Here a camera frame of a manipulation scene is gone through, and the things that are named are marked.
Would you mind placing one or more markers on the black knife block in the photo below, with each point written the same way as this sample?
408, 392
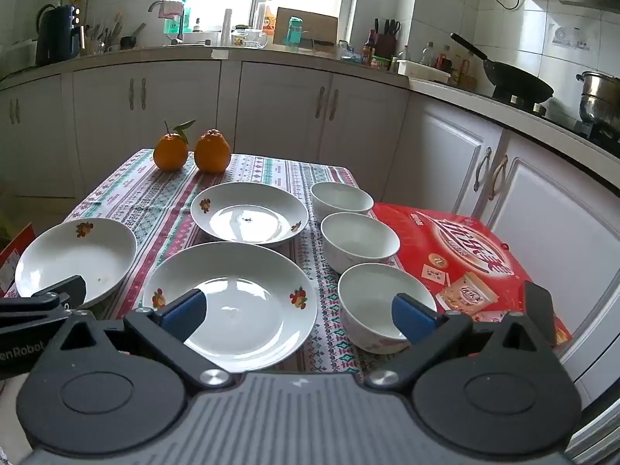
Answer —
385, 43

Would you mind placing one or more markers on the patterned striped tablecloth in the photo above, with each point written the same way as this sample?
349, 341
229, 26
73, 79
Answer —
160, 203

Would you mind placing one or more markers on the black ladle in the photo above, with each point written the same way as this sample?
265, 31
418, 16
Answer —
128, 41

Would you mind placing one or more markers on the metal faucet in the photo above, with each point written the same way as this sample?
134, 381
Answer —
177, 24

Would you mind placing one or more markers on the dark sauce bottle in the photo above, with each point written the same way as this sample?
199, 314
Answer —
369, 51

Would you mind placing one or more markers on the steel pot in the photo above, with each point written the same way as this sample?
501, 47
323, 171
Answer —
600, 99

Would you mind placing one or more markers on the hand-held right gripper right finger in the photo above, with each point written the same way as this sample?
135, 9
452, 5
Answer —
411, 322

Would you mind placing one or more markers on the stack of white cups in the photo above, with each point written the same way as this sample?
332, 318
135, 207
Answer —
226, 29

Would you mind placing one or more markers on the utensil holder with utensils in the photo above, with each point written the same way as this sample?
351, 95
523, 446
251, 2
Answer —
104, 38

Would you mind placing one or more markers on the black wok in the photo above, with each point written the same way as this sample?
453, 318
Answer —
520, 82

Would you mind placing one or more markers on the dark blue electric kettle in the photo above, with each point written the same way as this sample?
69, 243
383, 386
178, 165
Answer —
55, 36

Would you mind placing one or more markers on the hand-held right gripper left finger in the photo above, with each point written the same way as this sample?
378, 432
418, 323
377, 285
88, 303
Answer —
186, 312

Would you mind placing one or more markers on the orange with green leaf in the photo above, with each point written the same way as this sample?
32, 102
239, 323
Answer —
170, 152

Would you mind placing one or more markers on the pink cloth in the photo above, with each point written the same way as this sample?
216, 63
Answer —
171, 8

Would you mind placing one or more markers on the green soap bottle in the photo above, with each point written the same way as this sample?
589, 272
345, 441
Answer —
172, 22

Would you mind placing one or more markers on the white plate with dark speck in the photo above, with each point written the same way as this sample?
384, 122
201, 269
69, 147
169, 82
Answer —
249, 213

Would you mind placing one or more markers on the orange-capped bottle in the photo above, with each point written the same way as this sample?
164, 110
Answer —
268, 22

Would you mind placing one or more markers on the white bowl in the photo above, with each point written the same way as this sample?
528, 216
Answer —
368, 300
358, 242
341, 201

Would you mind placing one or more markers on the glass teapot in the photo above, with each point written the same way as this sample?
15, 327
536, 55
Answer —
247, 38

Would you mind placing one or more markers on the wooden cutting board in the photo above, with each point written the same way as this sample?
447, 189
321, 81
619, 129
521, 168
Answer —
315, 26

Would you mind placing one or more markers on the red cardboard box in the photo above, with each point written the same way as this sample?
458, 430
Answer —
14, 256

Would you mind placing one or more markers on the grey kitchen countertop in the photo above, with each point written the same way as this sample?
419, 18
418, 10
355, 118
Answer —
145, 53

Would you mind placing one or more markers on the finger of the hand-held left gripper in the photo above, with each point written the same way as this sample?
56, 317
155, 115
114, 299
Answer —
68, 293

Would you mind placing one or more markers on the bumpy orange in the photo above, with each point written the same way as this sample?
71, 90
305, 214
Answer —
212, 152

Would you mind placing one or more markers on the large white flower-print plate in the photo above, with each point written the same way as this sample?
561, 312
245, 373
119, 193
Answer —
252, 300

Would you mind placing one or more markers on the gas stove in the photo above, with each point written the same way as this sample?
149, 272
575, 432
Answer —
571, 121

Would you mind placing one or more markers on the teal water bottle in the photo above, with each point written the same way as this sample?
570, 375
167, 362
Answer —
294, 31

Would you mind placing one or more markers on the red gift box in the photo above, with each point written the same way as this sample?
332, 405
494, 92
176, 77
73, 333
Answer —
465, 247

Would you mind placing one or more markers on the clear plastic bottle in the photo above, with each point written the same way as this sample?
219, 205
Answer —
426, 55

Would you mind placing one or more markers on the white plastic tray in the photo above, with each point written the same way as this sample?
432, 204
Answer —
421, 71

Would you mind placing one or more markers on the white kitchen cabinet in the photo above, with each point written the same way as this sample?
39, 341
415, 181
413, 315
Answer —
281, 121

